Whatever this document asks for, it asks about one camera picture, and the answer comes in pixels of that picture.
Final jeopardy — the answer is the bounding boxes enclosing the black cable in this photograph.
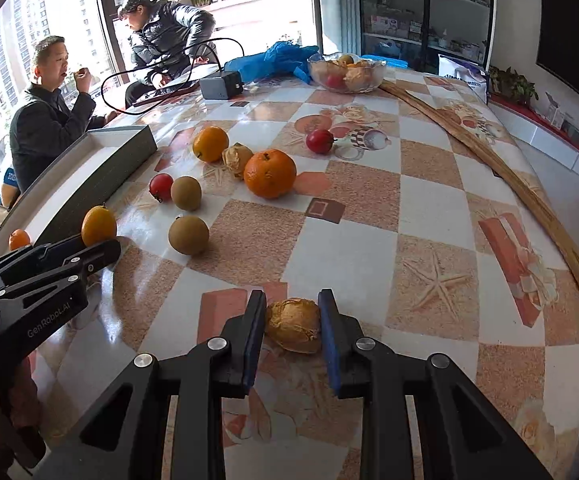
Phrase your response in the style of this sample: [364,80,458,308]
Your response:
[101,37,245,115]

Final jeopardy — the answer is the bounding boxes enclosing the long wooden stick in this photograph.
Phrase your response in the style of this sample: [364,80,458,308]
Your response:
[379,80,579,297]

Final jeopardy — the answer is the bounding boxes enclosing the white counter with red top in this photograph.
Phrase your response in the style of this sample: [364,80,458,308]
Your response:
[489,92,579,186]

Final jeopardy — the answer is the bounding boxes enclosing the grey rectangular box tray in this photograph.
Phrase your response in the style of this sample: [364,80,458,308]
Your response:
[0,125,158,261]

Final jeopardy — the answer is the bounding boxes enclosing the glass bowl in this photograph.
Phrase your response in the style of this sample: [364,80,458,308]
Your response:
[307,53,387,94]

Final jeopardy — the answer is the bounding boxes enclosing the round brown pear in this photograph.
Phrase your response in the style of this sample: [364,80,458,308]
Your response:
[168,215,210,256]
[170,176,203,211]

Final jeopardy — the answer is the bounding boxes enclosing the large orange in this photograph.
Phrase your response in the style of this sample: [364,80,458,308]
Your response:
[244,149,297,199]

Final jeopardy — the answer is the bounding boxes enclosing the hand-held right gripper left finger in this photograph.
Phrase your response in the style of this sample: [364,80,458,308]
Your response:
[34,289,268,480]

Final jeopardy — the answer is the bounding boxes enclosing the potted green plant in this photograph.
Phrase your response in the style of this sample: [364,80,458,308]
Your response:
[489,66,539,106]

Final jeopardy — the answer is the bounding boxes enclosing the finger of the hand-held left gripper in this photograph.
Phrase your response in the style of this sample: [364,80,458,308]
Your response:
[0,234,87,274]
[0,238,122,319]

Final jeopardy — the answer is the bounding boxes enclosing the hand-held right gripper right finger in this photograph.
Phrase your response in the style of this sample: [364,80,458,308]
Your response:
[318,288,553,480]

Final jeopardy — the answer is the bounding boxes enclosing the white and blue bag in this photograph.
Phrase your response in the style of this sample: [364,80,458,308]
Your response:
[437,54,491,103]

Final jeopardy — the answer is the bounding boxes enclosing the small red apple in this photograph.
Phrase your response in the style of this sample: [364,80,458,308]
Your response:
[149,173,174,203]
[305,129,337,155]

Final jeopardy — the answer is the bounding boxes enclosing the brown walnut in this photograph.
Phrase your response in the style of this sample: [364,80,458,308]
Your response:
[221,143,254,180]
[264,298,323,355]

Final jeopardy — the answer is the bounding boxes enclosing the grey blue curtain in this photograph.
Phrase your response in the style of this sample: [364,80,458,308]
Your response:
[314,0,365,56]

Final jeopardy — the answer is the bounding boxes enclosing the grey power adapter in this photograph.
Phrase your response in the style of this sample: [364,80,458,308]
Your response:
[200,71,244,102]

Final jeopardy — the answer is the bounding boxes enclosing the oval yellow orange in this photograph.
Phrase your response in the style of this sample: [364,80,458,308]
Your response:
[81,203,118,247]

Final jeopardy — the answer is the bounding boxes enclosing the glass door cabinet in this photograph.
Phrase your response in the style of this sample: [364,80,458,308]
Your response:
[357,0,495,67]

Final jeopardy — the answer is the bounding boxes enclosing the person's left hand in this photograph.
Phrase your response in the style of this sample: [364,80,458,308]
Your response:
[4,357,39,429]

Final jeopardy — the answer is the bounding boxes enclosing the small white boxes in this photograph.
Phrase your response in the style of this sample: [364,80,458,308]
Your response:
[544,92,579,146]

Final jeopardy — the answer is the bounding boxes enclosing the medium orange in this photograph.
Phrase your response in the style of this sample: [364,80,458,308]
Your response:
[192,126,230,163]

